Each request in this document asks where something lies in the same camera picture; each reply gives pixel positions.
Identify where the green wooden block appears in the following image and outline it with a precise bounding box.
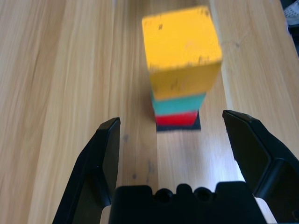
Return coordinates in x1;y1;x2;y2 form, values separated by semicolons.
150;91;207;117

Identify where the white perforated object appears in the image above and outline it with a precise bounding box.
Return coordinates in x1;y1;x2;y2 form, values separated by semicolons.
282;3;299;26

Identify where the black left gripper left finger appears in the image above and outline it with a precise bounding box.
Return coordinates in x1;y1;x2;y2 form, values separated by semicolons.
52;117;121;224

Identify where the yellow wooden block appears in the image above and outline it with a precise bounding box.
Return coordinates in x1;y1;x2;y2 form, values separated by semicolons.
142;6;222;100

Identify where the black square marker pad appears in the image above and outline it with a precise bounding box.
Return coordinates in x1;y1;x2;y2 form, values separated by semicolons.
156;111;201;133

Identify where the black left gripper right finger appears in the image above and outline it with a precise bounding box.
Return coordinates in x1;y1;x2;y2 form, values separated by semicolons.
222;110;299;224

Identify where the red wooden block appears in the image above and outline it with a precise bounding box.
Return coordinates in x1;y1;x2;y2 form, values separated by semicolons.
155;111;199;126

